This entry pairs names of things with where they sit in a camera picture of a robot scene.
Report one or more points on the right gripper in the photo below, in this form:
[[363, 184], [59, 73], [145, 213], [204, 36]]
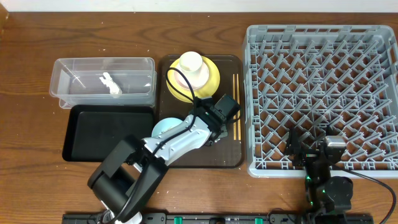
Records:
[[293, 147]]

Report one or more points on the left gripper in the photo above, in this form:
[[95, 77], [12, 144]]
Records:
[[226, 127]]

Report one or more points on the light blue bowl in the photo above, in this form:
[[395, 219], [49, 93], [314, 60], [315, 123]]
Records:
[[165, 125]]

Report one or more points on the wooden chopstick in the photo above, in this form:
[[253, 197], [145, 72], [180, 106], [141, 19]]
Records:
[[234, 97], [238, 90]]

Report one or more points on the white tissue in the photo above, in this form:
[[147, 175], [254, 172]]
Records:
[[113, 87]]

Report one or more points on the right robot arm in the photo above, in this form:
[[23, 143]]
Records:
[[329, 196]]

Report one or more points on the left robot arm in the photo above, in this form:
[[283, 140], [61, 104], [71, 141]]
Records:
[[126, 180]]

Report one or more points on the grey dishwasher rack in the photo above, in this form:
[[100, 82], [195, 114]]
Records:
[[317, 77]]

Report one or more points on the clear plastic waste bin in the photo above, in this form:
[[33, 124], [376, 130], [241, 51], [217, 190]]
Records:
[[75, 81]]

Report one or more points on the dark brown serving tray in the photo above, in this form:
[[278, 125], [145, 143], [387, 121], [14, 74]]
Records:
[[226, 153]]

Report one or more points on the yellow plate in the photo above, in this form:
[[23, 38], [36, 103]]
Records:
[[208, 89]]

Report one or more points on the pink bowl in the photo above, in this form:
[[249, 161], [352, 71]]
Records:
[[197, 81]]

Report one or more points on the white paper cup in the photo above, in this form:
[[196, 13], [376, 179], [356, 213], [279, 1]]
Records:
[[190, 63]]

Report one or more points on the black plastic tray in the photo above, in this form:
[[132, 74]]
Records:
[[93, 131]]

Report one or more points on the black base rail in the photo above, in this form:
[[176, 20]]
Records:
[[161, 218]]

